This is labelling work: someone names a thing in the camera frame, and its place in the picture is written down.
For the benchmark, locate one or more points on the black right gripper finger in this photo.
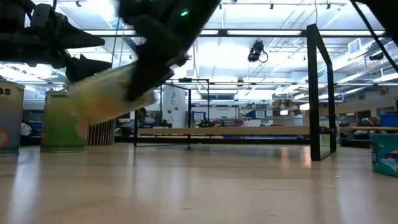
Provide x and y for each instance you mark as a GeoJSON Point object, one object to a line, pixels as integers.
{"type": "Point", "coordinates": [146, 81]}

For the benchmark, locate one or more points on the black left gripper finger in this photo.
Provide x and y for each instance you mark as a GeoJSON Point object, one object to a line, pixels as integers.
{"type": "Point", "coordinates": [77, 37]}
{"type": "Point", "coordinates": [84, 68]}

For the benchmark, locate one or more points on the tall yellow carrots can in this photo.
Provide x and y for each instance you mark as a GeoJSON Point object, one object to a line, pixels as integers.
{"type": "Point", "coordinates": [102, 99]}

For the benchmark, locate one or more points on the tall green fruit can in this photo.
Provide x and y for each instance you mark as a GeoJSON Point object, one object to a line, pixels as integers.
{"type": "Point", "coordinates": [59, 127]}

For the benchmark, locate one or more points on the tall blue peaches can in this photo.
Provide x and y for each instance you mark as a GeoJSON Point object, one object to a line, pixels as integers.
{"type": "Point", "coordinates": [11, 124]}

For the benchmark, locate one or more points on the teal box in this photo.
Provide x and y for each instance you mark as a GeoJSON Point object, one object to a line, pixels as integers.
{"type": "Point", "coordinates": [385, 155]}

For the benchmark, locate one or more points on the white background cabinet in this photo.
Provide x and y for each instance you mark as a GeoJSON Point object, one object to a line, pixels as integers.
{"type": "Point", "coordinates": [174, 105]}

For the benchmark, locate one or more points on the person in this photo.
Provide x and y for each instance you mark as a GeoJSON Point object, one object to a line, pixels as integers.
{"type": "Point", "coordinates": [143, 119]}

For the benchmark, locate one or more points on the potted plant striped pot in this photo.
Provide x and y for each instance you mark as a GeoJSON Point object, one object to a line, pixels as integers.
{"type": "Point", "coordinates": [102, 133]}

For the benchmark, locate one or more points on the black ceiling-mounted device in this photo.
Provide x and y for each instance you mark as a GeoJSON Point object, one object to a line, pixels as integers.
{"type": "Point", "coordinates": [376, 56]}

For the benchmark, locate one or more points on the background wooden table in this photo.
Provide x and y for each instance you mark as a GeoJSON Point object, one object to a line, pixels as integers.
{"type": "Point", "coordinates": [373, 128]}

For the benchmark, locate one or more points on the blue storage bin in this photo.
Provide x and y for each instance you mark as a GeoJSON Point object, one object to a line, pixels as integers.
{"type": "Point", "coordinates": [388, 120]}

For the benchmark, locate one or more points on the black background frame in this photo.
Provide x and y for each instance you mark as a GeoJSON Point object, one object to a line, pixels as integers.
{"type": "Point", "coordinates": [185, 79]}

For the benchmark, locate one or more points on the black overhead frame beam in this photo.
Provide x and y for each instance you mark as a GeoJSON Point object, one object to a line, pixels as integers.
{"type": "Point", "coordinates": [222, 32]}

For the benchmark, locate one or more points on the black overhead camera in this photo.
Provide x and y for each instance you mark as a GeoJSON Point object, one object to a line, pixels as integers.
{"type": "Point", "coordinates": [255, 51]}

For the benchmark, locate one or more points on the wooden shelf black metal frame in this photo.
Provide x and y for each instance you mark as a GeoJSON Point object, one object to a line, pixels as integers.
{"type": "Point", "coordinates": [233, 130]}

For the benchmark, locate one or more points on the black table rig frame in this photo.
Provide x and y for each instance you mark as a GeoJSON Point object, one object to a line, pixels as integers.
{"type": "Point", "coordinates": [354, 143]}

